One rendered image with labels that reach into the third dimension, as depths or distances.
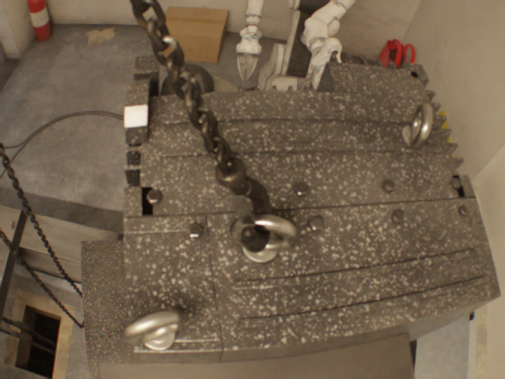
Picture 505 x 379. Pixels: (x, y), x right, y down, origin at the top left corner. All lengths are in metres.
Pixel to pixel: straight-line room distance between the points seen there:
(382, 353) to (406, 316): 0.13
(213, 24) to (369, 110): 2.27
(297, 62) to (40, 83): 1.85
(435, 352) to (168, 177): 1.31
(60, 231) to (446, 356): 1.51
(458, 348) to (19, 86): 3.06
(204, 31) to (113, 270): 1.86
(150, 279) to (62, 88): 2.55
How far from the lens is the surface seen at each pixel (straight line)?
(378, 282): 0.53
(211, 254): 0.50
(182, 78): 0.30
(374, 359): 0.64
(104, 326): 1.22
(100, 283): 1.26
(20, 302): 2.33
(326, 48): 1.17
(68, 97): 2.90
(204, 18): 2.91
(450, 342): 1.70
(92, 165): 2.51
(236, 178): 0.38
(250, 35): 1.81
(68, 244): 1.59
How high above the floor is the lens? 2.08
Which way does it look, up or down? 61 degrees down
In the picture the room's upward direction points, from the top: 18 degrees clockwise
